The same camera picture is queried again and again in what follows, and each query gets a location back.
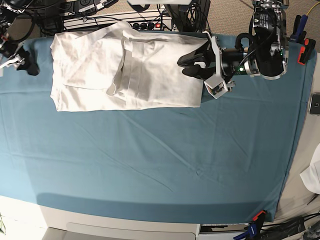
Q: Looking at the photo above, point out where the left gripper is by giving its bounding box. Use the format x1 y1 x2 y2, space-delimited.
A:
177 31 250 92

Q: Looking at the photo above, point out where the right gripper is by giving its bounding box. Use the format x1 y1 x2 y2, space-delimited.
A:
0 37 40 76

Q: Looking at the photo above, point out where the white T-shirt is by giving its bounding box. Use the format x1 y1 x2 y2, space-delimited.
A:
50 22 206 112

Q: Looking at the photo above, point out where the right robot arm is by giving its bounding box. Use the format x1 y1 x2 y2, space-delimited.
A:
0 0 40 76

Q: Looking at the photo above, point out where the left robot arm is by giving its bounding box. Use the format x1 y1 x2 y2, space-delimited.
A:
177 0 289 99

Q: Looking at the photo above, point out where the blue black clamp top right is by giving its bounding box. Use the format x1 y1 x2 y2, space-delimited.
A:
288 14 308 44

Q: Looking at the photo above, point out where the teal table cloth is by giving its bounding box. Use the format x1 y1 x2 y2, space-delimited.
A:
0 37 317 224

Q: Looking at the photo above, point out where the black orange clamp top right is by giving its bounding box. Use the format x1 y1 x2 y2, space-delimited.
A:
297 38 316 65

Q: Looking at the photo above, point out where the black orange clamp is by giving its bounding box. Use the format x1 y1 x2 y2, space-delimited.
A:
297 38 316 65
252 210 268 225

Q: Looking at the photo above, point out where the grey device right edge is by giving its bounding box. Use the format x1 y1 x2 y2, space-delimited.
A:
309 92 320 116

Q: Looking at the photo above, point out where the white cloth right edge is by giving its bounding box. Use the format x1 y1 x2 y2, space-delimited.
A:
300 148 320 195

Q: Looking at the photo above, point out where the black orange clamp bottom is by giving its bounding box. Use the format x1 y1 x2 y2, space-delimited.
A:
252 210 268 225

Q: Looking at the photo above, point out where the blue clamp bottom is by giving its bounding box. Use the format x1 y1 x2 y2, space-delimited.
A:
233 223 262 240

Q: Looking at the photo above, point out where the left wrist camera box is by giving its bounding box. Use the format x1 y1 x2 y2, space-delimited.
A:
204 75 228 99

